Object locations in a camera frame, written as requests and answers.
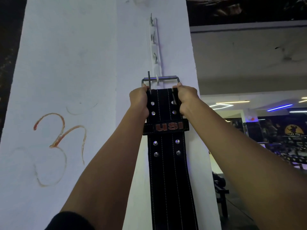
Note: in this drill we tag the person's left hand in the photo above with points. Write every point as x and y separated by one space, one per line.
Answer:
138 100

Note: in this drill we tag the person's right hand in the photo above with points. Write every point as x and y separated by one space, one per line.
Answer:
188 98

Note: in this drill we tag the person's left fingers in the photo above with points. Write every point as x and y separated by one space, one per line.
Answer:
145 89

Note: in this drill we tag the person's right fingers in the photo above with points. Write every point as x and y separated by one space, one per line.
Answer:
179 89

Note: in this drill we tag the black leather weightlifting belt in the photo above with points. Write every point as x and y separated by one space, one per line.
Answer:
169 153

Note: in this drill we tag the person's right forearm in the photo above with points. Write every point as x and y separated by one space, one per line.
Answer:
244 160

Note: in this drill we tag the person's left forearm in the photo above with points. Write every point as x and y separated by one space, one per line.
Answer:
100 170

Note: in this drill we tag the white ceiling light strip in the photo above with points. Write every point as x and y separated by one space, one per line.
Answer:
232 102

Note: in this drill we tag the blue ceiling light strip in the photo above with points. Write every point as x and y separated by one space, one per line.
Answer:
279 107

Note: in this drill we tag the black weight bench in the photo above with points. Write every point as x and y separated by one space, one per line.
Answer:
219 189

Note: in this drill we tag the black sleeve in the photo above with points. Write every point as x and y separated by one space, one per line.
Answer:
69 221

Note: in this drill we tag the white wall hook rack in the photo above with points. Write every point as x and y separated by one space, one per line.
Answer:
154 45

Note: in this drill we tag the yellow round wall logo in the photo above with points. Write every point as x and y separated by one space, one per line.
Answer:
294 129

